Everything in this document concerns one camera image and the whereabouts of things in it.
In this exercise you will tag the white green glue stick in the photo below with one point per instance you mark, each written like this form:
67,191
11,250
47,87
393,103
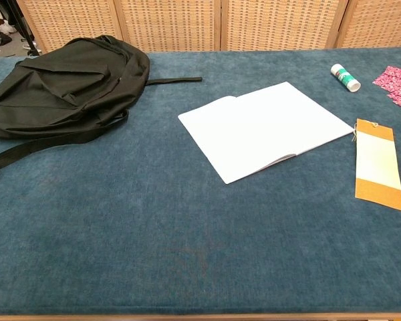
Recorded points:
345,78

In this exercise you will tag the black fabric backpack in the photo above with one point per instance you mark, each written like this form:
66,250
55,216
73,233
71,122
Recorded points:
70,83

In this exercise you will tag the pink patterned cloth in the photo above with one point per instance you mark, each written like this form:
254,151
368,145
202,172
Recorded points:
399,87

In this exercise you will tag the black tripod stand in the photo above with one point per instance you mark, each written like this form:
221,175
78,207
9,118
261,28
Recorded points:
23,26

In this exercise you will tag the orange and cream bookmark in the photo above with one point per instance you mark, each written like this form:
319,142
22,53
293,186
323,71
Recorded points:
377,154

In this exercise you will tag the white shoe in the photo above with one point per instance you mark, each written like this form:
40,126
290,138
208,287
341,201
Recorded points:
7,27

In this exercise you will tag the blue carpet table mat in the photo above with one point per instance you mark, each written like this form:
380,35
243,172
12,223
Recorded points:
120,234

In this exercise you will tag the wicker folding screen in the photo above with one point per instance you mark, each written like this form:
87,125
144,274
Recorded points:
170,23

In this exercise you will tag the white open notebook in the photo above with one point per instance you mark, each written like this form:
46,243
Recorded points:
254,133

